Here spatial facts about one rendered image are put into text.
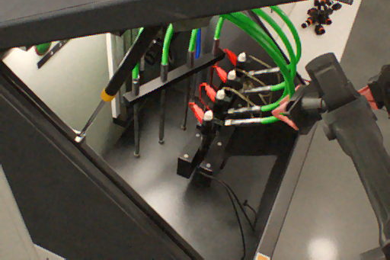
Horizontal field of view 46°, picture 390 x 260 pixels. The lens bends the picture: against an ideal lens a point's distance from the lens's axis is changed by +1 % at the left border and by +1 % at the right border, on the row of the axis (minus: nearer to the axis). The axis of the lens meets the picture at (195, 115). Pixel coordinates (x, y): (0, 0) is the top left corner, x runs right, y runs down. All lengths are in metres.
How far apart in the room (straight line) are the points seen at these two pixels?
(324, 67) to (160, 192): 0.66
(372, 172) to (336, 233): 1.73
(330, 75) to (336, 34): 0.87
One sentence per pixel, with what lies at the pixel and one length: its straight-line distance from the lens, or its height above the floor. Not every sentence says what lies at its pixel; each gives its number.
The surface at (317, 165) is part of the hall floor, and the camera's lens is 2.53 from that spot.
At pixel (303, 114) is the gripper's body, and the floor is 1.29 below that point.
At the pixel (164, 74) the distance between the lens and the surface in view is 1.18.
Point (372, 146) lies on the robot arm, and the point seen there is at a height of 1.47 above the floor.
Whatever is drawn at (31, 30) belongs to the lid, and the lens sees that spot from 0.59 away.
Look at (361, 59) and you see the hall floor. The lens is 3.26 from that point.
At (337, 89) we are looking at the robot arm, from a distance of 0.83.
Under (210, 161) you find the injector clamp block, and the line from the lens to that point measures 1.19.
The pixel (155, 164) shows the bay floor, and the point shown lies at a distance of 1.35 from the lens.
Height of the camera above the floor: 1.94
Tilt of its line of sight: 49 degrees down
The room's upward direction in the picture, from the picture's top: 8 degrees clockwise
